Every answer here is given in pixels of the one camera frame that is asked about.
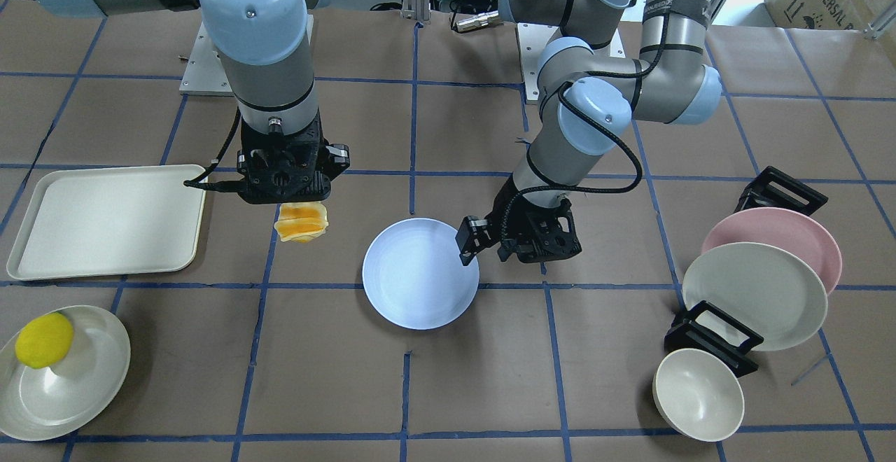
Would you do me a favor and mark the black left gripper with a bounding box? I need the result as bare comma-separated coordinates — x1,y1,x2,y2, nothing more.
456,185,582,265

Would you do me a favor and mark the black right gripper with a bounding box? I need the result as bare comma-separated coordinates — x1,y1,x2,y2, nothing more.
237,115,350,204

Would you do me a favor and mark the yellow lemon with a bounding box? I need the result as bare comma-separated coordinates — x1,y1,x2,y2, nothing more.
14,312,74,369

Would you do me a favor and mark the cream rectangular tray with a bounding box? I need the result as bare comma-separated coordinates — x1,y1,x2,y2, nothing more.
6,164,205,281

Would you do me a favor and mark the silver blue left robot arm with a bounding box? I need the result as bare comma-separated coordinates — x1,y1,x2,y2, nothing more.
456,0,721,265

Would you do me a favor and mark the black dish rack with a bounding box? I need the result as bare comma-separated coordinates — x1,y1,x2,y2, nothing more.
664,166,829,377

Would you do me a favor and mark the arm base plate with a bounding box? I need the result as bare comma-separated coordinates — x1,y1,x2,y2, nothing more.
179,14,314,96
517,22,627,102

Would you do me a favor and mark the light blue plate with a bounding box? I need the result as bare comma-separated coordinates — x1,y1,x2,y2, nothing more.
362,218,480,329

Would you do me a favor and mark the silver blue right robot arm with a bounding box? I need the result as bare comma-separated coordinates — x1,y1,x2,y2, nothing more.
36,0,350,204

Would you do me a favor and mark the pink plate in rack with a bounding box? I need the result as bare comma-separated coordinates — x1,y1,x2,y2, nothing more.
701,207,843,294

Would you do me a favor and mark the cream bowl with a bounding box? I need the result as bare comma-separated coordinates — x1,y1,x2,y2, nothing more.
652,348,745,442

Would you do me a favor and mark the cream plate in rack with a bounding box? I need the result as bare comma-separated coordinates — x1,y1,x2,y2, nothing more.
682,242,828,351

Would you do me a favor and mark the cream plate with lemon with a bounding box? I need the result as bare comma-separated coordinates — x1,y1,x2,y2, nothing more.
1,305,131,442

